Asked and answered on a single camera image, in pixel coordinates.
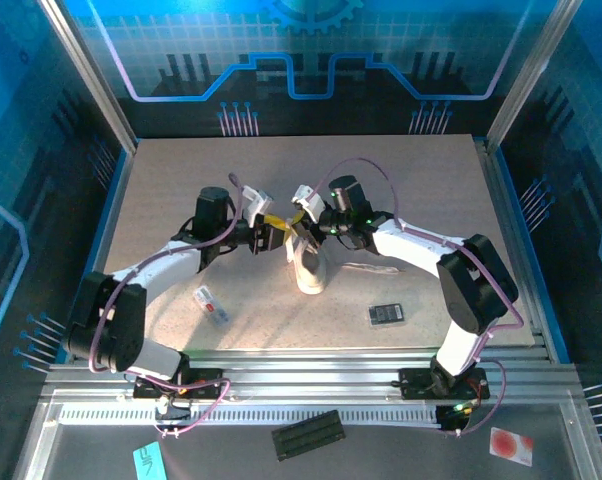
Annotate white shoelace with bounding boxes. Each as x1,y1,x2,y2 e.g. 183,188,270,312
279,212,408,277

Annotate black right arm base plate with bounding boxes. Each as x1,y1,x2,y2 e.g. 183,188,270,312
398,367,491,401

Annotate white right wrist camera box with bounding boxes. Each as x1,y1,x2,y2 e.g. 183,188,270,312
290,184,327,221

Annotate black controller board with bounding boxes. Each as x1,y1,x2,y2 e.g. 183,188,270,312
436,399,478,432

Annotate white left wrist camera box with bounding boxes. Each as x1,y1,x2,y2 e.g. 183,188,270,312
240,185,275,227

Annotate white slotted cable duct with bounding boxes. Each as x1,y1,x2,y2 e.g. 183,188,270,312
58,403,445,427

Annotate aluminium side rail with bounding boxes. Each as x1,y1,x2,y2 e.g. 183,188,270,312
473,138,552,361

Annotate white canvas shoe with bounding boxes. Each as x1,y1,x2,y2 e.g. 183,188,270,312
285,234,330,296

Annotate white connector block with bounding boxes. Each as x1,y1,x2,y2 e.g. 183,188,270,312
154,399,191,422

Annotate white card red circle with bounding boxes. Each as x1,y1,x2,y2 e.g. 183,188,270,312
488,426,535,468

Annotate black clear-lidded case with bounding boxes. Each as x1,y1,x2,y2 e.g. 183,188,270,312
367,302,407,330

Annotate aluminium corner post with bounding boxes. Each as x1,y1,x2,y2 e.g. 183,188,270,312
484,0,585,154
36,0,138,154

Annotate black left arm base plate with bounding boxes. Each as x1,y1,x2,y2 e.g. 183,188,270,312
133,369,223,400

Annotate black ridged block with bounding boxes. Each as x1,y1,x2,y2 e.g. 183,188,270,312
270,409,346,462

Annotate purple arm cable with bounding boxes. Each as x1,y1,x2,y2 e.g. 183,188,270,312
88,172,247,441
313,157,526,439

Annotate aluminium front frame rail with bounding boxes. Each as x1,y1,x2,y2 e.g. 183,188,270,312
40,348,587,401

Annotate teal card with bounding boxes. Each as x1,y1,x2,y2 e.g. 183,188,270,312
132,440,166,480

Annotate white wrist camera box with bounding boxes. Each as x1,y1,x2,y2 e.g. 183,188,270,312
290,184,327,221
240,185,275,227

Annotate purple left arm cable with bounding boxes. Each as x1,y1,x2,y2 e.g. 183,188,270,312
88,172,247,441

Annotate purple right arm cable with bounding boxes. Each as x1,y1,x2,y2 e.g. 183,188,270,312
313,157,526,439

